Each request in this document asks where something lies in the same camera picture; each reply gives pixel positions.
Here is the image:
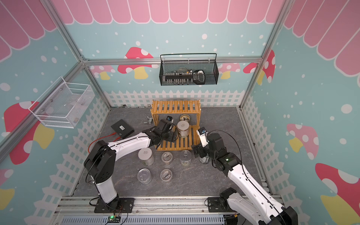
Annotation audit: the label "short silver can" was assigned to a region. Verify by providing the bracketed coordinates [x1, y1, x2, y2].
[137, 168, 152, 185]

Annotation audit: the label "wooden two-tier shelf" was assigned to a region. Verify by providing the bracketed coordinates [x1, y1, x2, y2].
[151, 100, 202, 152]

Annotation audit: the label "tall silver green can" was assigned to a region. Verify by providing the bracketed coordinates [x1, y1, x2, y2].
[199, 156, 210, 164]

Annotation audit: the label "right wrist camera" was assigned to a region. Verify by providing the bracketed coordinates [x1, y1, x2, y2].
[196, 127, 209, 148]

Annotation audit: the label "red seed plastic jar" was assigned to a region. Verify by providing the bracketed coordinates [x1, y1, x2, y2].
[160, 169, 173, 182]

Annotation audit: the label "black network switch box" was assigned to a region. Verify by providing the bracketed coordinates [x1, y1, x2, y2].
[111, 119, 134, 139]

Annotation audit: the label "white wire basket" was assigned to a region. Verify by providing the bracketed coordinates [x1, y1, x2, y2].
[29, 77, 95, 128]

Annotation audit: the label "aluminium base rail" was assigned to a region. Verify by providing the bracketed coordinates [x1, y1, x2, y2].
[50, 196, 249, 225]

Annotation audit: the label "small green circuit board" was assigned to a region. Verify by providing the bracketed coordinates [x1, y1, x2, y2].
[106, 216, 121, 224]

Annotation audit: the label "green label pull-tab can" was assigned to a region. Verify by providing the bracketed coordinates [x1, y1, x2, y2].
[180, 150, 192, 167]

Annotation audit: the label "white lid can shelf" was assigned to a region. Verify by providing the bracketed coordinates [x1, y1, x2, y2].
[177, 121, 190, 138]

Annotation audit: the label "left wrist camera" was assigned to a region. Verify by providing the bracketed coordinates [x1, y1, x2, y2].
[166, 116, 174, 130]

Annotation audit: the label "black wire mesh basket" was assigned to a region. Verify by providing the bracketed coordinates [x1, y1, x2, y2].
[159, 53, 219, 86]

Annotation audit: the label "items in black basket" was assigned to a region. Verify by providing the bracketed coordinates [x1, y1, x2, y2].
[160, 70, 206, 85]

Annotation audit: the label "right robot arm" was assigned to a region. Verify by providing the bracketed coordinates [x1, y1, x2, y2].
[192, 128, 298, 225]

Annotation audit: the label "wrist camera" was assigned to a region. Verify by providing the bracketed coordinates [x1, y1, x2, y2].
[196, 127, 209, 148]
[166, 116, 174, 130]

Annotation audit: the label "large white lid can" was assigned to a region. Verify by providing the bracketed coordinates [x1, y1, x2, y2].
[138, 148, 155, 167]

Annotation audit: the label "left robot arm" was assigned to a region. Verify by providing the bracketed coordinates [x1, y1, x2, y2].
[83, 120, 178, 214]

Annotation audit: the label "metal valve fitting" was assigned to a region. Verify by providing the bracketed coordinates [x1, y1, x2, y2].
[144, 116, 153, 124]

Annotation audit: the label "clear plastic seed jar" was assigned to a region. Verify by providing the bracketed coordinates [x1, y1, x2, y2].
[161, 152, 173, 165]

